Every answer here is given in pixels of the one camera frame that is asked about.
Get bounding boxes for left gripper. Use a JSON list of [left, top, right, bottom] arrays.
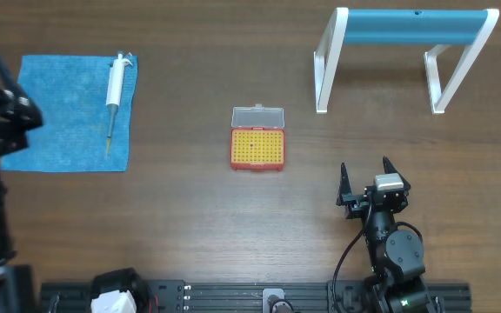
[[0, 43, 43, 156]]

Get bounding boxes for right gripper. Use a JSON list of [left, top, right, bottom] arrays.
[[337, 156, 411, 220]]

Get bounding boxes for white pipette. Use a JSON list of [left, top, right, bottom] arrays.
[[104, 50, 134, 161]]

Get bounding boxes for blue cloth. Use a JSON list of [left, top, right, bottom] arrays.
[[0, 54, 139, 173]]

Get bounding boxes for red and yellow tip box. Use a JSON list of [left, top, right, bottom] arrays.
[[230, 103, 286, 172]]

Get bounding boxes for white and blue stand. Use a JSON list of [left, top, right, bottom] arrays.
[[313, 6, 500, 115]]

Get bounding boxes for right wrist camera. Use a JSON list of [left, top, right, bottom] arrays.
[[373, 172, 406, 192]]

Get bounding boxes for black cable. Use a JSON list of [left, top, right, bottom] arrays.
[[331, 190, 424, 313]]

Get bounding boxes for mounting rail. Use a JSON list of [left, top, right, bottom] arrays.
[[40, 280, 472, 313]]

